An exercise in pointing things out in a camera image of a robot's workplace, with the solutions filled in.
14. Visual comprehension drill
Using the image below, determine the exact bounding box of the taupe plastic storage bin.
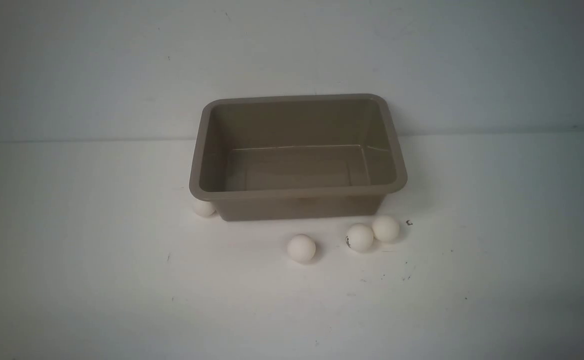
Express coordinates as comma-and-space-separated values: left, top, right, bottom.
189, 93, 408, 222

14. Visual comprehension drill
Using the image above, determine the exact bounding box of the white ping-pong ball black mark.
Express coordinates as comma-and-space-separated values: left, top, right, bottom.
346, 223, 374, 253

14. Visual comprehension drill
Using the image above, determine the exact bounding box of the white ball beside bin corner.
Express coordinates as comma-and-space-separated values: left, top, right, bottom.
192, 199, 216, 218

